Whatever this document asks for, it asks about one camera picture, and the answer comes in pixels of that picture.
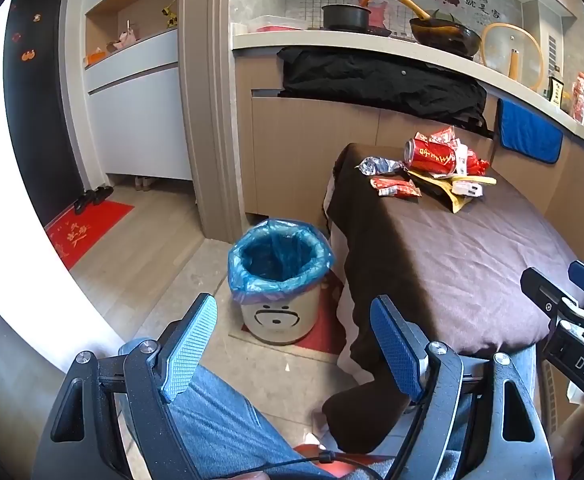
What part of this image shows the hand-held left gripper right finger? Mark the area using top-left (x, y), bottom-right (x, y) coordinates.
top-left (369, 294), bottom-right (555, 480)

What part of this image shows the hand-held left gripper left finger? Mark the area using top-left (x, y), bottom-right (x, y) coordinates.
top-left (32, 292), bottom-right (219, 480)

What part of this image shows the white bear face trash bin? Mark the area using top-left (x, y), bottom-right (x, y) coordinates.
top-left (232, 280), bottom-right (329, 346)

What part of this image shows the blue plastic bin liner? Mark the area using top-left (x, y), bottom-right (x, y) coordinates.
top-left (228, 217), bottom-right (333, 306)

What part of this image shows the yellow cardboard packaging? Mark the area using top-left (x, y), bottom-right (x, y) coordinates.
top-left (407, 167), bottom-right (497, 215)

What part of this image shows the clear plastic blister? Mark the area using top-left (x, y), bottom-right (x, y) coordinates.
top-left (449, 180), bottom-right (485, 198)

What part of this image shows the red plastic bag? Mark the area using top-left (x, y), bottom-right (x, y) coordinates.
top-left (464, 152), bottom-right (491, 176)

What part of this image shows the red white snack wrapper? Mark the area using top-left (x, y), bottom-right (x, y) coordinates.
top-left (370, 176), bottom-right (423, 200)

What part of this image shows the white label packet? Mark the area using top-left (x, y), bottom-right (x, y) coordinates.
top-left (452, 142), bottom-right (472, 177)

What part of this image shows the silver wrapper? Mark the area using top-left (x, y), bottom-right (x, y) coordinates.
top-left (356, 156), bottom-right (407, 177)

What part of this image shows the red soda can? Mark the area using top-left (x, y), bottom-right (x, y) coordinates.
top-left (404, 138), bottom-right (457, 173)

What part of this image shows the red patterned clear packet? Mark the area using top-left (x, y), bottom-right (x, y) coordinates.
top-left (413, 126), bottom-right (465, 147)

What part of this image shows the person's right leg in jeans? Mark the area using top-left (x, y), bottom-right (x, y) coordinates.
top-left (509, 345), bottom-right (542, 426)

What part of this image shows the person's leg in jeans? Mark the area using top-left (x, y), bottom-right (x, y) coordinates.
top-left (509, 345), bottom-right (542, 426)
top-left (164, 365), bottom-right (335, 480)

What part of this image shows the person's left leg in jeans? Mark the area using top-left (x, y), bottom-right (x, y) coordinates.
top-left (164, 365), bottom-right (335, 480)

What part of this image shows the brown tablecloth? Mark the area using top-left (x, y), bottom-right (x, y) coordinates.
top-left (322, 142), bottom-right (584, 456)

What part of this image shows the red slipper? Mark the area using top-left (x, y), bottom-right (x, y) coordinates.
top-left (292, 442), bottom-right (397, 480)

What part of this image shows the red doormat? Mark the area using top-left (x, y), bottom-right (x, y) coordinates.
top-left (44, 200), bottom-right (135, 271)

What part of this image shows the blue towel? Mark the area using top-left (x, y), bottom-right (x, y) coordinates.
top-left (494, 97), bottom-right (564, 165)

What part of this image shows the red snack bag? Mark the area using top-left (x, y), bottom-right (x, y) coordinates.
top-left (570, 72), bottom-right (584, 123)

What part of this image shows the wooden kitchen cabinet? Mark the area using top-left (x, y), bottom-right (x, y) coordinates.
top-left (232, 52), bottom-right (584, 261)

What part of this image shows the white hallway cabinet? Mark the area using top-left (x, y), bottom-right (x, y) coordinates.
top-left (84, 30), bottom-right (195, 182)

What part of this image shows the glass lid wooden rim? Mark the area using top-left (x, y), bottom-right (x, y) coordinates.
top-left (480, 22), bottom-right (545, 86)

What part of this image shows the black door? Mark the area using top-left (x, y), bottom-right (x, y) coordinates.
top-left (2, 0), bottom-right (87, 208)

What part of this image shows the black cloth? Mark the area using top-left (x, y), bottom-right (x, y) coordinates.
top-left (277, 46), bottom-right (495, 136)

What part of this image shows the black cooktop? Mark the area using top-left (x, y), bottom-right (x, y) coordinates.
top-left (322, 22), bottom-right (393, 37)

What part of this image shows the pink toy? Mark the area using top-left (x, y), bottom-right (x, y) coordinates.
top-left (116, 20), bottom-right (138, 50)

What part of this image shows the clear food container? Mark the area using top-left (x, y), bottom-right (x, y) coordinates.
top-left (248, 15), bottom-right (323, 31)

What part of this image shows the black cable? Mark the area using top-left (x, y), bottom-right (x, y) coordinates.
top-left (212, 451), bottom-right (389, 480)

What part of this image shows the black wok wooden handle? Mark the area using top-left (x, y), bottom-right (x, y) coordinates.
top-left (396, 0), bottom-right (482, 56)

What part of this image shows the black pot orange handle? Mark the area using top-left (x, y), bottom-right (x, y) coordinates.
top-left (322, 0), bottom-right (373, 31)

